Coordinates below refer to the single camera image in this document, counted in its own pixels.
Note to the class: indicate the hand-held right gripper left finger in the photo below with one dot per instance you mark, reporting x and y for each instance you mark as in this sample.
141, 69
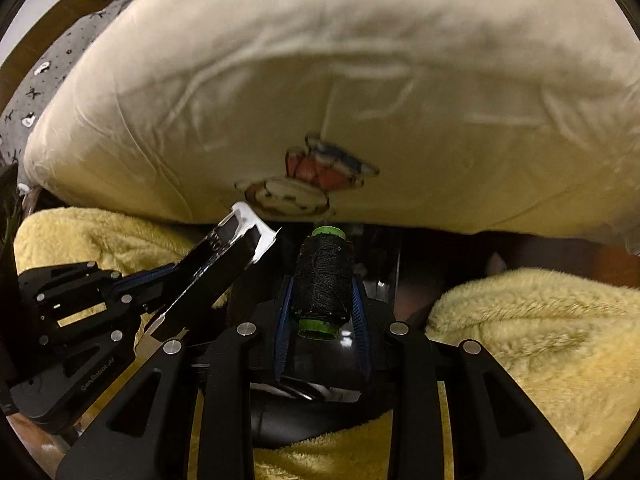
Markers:
282, 332

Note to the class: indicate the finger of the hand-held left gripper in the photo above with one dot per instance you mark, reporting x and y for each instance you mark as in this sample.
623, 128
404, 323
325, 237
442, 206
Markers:
90, 377
145, 280

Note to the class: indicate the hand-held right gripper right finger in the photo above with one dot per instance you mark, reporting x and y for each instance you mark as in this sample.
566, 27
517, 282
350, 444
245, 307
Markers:
361, 332

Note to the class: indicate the black thread spool green core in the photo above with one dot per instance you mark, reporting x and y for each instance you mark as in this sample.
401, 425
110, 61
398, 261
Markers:
320, 280

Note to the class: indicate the black case white edge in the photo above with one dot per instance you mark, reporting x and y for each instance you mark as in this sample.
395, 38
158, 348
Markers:
220, 270

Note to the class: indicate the grey printed bed sheet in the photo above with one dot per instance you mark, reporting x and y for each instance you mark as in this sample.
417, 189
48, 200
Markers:
45, 90

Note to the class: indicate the dark wooden headboard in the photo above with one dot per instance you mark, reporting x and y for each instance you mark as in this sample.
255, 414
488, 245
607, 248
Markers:
55, 7

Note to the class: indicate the cream cartoon print quilt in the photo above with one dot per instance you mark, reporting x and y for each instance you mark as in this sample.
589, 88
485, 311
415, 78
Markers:
320, 90

